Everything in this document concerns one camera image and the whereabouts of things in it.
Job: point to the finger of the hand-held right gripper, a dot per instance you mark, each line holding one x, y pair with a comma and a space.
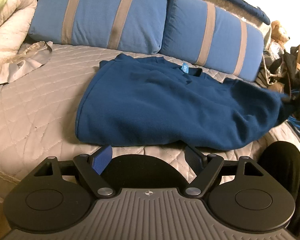
298, 106

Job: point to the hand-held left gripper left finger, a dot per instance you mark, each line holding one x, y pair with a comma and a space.
101, 161

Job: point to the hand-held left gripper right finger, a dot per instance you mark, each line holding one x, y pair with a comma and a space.
193, 160

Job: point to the dark blue sweatshirt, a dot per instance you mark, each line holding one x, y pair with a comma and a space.
165, 105

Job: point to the small brown plush toy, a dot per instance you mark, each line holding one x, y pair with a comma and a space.
276, 87

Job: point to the person's leg in black pants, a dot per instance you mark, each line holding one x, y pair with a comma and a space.
287, 175

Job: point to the brown teddy bear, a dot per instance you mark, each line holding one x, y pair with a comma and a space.
280, 31

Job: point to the blue grey-striped pillow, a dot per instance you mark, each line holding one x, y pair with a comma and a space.
210, 35
97, 15

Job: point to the loose grey sheet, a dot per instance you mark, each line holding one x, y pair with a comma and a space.
27, 62

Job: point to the beige fluffy blanket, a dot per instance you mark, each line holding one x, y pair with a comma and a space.
7, 30

